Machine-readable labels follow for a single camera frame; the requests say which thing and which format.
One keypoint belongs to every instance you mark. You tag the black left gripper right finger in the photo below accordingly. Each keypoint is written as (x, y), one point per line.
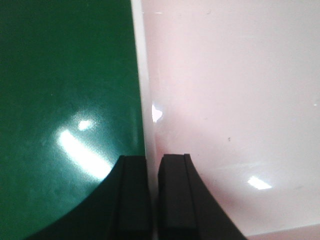
(187, 209)

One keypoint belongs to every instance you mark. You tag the pink plastic bin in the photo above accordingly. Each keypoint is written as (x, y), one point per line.
(236, 84)

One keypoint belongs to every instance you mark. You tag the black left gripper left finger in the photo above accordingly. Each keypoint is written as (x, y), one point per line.
(118, 209)

